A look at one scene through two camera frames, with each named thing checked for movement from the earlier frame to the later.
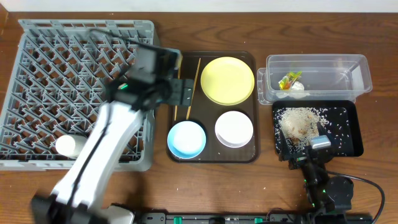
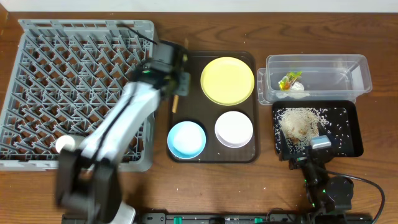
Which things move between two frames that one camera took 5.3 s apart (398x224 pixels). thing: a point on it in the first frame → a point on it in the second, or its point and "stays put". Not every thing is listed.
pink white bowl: [234, 129] stays put
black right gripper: [285, 150] stays put
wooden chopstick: [189, 109] → [175, 102]
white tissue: [298, 86] stays put
